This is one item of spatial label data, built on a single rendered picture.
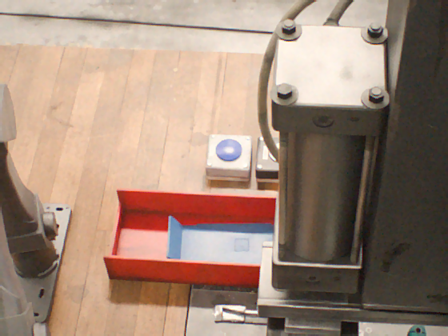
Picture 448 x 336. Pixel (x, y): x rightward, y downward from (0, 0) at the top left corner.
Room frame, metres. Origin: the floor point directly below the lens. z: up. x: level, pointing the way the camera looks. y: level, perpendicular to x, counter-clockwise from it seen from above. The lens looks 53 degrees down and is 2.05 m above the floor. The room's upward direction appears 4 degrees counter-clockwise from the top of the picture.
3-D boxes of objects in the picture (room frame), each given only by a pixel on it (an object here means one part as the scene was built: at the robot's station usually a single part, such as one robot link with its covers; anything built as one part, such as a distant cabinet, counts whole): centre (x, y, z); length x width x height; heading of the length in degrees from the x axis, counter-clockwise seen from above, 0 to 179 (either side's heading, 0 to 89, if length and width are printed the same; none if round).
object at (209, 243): (0.72, 0.01, 0.92); 0.15 x 0.07 x 0.03; 86
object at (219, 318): (0.57, -0.01, 0.98); 0.07 x 0.02 x 0.01; 82
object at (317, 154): (0.51, -0.09, 1.37); 0.11 x 0.09 x 0.30; 172
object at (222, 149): (0.88, -0.01, 0.93); 0.04 x 0.04 x 0.02
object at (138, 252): (0.72, 0.05, 0.93); 0.25 x 0.12 x 0.06; 82
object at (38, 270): (0.72, 0.28, 0.94); 0.20 x 0.07 x 0.08; 172
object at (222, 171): (0.88, -0.01, 0.90); 0.07 x 0.07 x 0.06; 82
